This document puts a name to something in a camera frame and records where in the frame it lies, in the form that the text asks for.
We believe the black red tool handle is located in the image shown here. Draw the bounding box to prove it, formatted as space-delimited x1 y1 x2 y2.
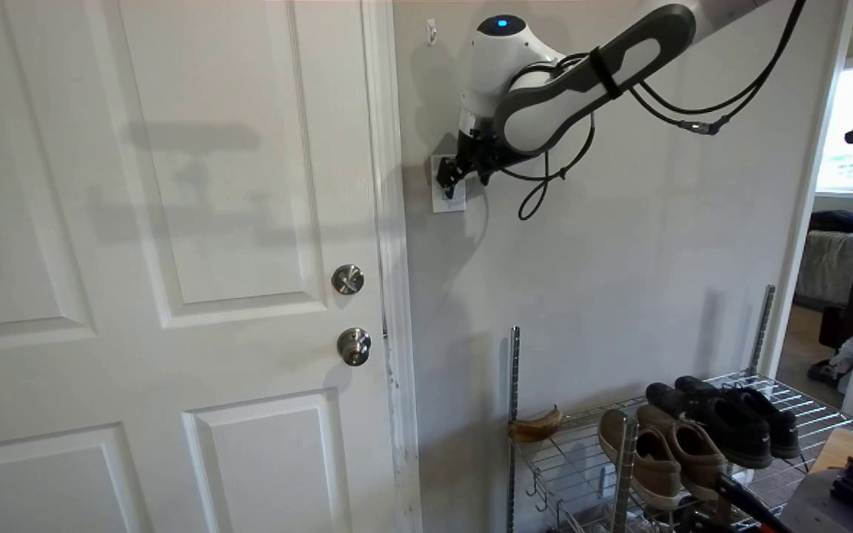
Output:
707 471 797 533

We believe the long black robot cable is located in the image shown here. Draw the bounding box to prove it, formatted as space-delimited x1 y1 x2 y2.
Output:
627 0 812 140

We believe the cardboard box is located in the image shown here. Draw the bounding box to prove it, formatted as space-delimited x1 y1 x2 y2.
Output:
806 425 853 480

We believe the silver door knob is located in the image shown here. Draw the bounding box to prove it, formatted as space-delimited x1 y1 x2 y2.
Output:
334 326 375 369

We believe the chrome wire shoe rack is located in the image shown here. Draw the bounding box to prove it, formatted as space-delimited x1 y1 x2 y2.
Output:
502 366 853 533

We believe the looped black robot cable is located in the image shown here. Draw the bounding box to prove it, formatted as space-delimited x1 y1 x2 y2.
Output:
498 49 600 225

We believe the white door frame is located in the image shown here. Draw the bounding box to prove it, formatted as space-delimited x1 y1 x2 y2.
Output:
359 0 427 533

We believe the black sneaker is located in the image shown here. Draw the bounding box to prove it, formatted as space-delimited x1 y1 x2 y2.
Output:
642 379 776 471
676 373 801 462

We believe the slotted metal rack post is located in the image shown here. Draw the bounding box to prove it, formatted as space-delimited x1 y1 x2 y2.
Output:
745 282 778 379
502 323 525 533
609 410 640 533

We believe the silver deadbolt lock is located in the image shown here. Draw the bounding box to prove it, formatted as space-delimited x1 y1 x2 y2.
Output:
328 259 371 299

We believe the tan suede shoe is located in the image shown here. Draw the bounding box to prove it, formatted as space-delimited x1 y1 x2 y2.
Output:
596 405 689 514
637 399 738 493

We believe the bed with dark bedding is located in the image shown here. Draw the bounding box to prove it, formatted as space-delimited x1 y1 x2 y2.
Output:
794 206 853 314

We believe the white light switch plate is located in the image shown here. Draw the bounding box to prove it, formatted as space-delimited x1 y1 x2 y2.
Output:
428 144 471 217

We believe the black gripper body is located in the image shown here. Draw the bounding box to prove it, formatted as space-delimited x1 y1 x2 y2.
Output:
449 123 510 188

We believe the white doorway casing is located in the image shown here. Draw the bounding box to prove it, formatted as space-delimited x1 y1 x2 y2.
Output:
760 37 853 381

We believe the overripe yellow banana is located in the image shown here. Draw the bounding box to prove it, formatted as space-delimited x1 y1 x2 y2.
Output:
507 402 565 445

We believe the white panelled door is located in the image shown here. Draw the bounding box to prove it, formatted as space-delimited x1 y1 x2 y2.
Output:
0 0 396 533

